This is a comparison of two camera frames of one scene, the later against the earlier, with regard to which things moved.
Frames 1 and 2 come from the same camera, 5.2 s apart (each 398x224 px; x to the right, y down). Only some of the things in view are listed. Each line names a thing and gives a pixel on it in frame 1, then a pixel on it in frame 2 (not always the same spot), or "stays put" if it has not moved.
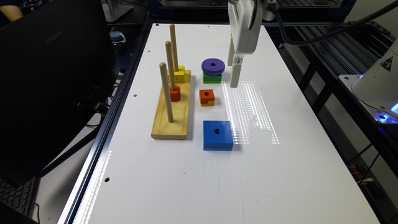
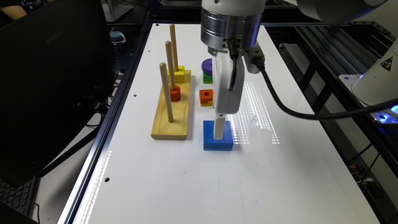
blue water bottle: (122, 50) stays put
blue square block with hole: (217, 135) stays put
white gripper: (245, 17) to (227, 101)
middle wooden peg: (168, 43) stays put
